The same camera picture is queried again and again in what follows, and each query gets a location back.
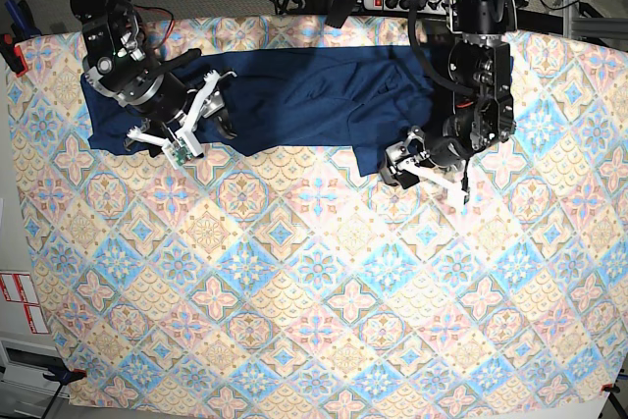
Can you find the blue long-sleeve T-shirt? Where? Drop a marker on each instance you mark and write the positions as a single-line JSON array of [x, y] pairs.
[[360, 97]]

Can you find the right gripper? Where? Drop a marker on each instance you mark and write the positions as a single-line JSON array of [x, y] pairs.
[[168, 107]]

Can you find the orange corner clamp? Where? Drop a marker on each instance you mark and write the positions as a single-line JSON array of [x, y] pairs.
[[611, 388], [63, 376]]

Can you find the orange corner clamp right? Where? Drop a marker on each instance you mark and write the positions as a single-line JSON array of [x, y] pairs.
[[611, 388]]

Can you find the orange corner clamp left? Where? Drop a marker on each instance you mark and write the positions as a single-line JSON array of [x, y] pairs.
[[63, 376]]

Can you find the black red table clamp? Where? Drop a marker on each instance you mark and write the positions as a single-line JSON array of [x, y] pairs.
[[22, 28]]

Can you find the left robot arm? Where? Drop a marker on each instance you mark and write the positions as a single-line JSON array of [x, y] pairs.
[[479, 68]]

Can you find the red white labels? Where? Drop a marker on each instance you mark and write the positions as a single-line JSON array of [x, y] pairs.
[[18, 288]]

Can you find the white power strip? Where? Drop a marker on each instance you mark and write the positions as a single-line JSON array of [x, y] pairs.
[[402, 6]]

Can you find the patterned tile tablecloth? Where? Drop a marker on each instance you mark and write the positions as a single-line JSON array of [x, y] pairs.
[[285, 285]]

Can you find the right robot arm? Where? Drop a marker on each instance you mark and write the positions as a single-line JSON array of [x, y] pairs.
[[120, 64]]

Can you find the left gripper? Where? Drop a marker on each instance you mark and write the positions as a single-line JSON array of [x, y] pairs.
[[444, 147]]

